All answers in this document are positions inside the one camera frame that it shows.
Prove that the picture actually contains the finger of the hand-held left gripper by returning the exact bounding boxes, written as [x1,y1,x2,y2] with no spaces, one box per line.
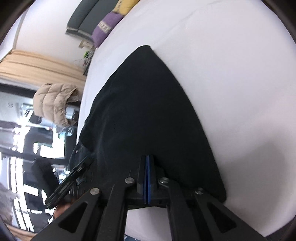
[45,155,93,209]

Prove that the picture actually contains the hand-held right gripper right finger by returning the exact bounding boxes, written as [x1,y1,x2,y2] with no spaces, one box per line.
[147,155,267,241]

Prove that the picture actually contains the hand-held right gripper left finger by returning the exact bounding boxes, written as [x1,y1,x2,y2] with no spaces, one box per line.
[30,155,148,241]

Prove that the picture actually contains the black denim pants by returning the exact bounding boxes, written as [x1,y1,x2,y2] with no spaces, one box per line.
[68,45,227,204]

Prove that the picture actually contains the black framed glass door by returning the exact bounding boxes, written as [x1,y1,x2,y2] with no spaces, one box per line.
[0,82,80,232]

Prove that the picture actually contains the beige puffer jacket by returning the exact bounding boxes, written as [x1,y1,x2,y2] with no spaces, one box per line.
[33,83,80,127]

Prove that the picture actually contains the beige curtain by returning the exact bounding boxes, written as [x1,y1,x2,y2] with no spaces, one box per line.
[0,49,86,85]

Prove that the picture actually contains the bed with white sheet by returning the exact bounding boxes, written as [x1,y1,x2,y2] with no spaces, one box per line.
[77,0,296,241]

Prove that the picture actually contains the purple pillow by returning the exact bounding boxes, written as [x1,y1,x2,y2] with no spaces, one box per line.
[92,11,123,48]

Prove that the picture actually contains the dark grey sofa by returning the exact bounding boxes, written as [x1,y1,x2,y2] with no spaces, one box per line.
[65,0,121,40]

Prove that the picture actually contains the yellow pillow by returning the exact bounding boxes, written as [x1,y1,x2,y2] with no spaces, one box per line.
[113,0,140,15]

